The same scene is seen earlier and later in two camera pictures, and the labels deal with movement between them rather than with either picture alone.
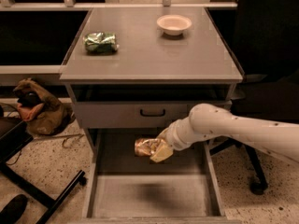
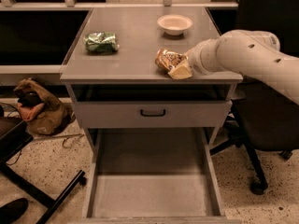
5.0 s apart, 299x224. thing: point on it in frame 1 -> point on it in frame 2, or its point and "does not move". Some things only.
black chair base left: [14, 134] does not move
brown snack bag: [145, 147] -> [169, 60]
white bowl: [174, 24] does not move
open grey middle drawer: [122, 188] does not move
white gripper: [171, 136] -> [195, 61]
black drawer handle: [152, 115] does not move
